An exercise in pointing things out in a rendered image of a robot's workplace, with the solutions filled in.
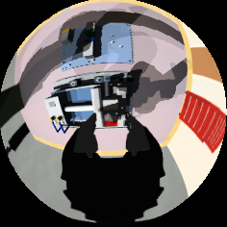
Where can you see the red block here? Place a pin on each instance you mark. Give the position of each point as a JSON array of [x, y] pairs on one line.
[[110, 105]]

